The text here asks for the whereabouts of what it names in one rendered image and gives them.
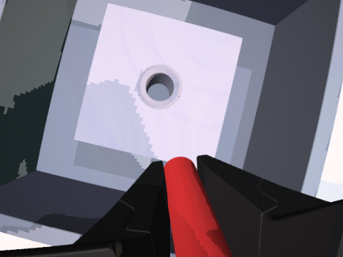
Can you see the red peg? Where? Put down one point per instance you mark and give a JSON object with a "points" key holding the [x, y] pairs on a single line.
{"points": [[195, 229]]}

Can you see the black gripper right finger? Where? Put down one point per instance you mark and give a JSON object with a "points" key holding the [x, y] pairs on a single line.
{"points": [[263, 219]]}

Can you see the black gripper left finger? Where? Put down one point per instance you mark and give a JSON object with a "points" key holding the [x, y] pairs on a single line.
{"points": [[137, 225]]}

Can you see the white square plate with hole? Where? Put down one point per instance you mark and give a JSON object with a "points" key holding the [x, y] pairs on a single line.
{"points": [[136, 50]]}

